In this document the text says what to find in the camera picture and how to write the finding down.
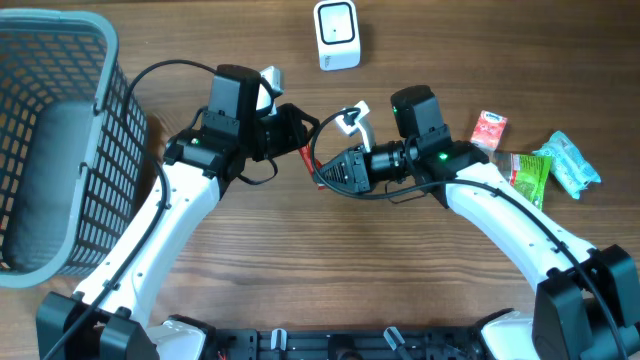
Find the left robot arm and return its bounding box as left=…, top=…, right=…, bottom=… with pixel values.
left=36, top=64, right=318, bottom=359

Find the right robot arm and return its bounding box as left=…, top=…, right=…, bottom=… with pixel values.
left=314, top=85, right=639, bottom=359

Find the white barcode scanner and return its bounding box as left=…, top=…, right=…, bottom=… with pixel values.
left=313, top=0, right=361, bottom=71

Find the teal tissue pack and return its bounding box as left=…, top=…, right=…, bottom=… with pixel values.
left=532, top=131, right=602, bottom=200

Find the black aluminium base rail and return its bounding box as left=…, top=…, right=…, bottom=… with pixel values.
left=201, top=327, right=490, bottom=360

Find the red Nescafe coffee stick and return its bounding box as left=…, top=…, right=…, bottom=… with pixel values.
left=298, top=144, right=325, bottom=190

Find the orange Kleenex tissue pack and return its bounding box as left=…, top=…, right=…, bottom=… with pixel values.
left=470, top=110, right=508, bottom=152

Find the grey plastic mesh basket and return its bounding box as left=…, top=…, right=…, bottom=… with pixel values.
left=1, top=9, right=148, bottom=288

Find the green snack bag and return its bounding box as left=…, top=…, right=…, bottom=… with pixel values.
left=490, top=152, right=552, bottom=210

